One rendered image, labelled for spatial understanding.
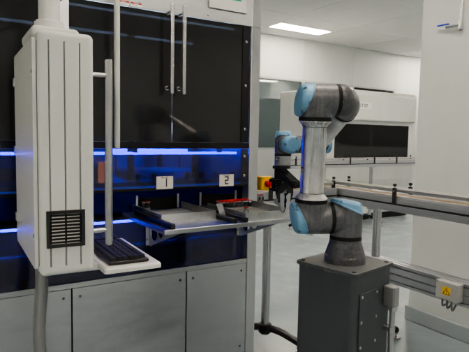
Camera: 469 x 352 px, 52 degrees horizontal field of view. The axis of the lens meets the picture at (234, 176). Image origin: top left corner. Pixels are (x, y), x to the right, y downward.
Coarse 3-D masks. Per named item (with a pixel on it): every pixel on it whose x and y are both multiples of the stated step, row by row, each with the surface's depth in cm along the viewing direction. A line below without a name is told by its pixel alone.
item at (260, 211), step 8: (216, 208) 229; (224, 208) 223; (256, 208) 244; (264, 208) 240; (272, 208) 234; (288, 208) 224; (248, 216) 209; (256, 216) 211; (264, 216) 213; (272, 216) 216; (280, 216) 218; (288, 216) 220
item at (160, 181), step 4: (164, 176) 227; (168, 176) 228; (172, 176) 229; (156, 180) 225; (160, 180) 226; (164, 180) 227; (168, 180) 228; (172, 180) 229; (156, 184) 225; (160, 184) 226; (164, 184) 227; (168, 184) 228; (172, 184) 229; (156, 188) 225; (160, 188) 226; (164, 188) 227; (168, 188) 228; (172, 188) 230
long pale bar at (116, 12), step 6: (114, 0) 201; (114, 6) 202; (114, 12) 202; (114, 18) 202; (114, 24) 202; (114, 30) 202; (114, 36) 203; (114, 42) 203; (114, 48) 203; (114, 54) 203; (114, 60) 203; (114, 66) 204; (114, 72) 204; (114, 78) 204; (114, 84) 204; (114, 90) 204; (114, 96) 205; (114, 102) 205; (114, 108) 205; (114, 114) 205; (114, 120) 205; (114, 126) 206; (114, 132) 206; (114, 138) 206; (114, 144) 206
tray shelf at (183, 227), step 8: (128, 216) 218; (136, 216) 216; (144, 224) 202; (152, 224) 197; (176, 224) 198; (184, 224) 198; (192, 224) 198; (200, 224) 199; (208, 224) 199; (216, 224) 199; (224, 224) 200; (232, 224) 202; (240, 224) 204; (248, 224) 206; (256, 224) 208; (264, 224) 210; (160, 232) 189; (168, 232) 186; (176, 232) 188; (184, 232) 190; (192, 232) 192
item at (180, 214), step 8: (136, 208) 223; (176, 208) 239; (184, 208) 239; (192, 208) 232; (200, 208) 224; (160, 216) 201; (168, 216) 201; (176, 216) 203; (184, 216) 205; (192, 216) 207; (200, 216) 209; (208, 216) 211
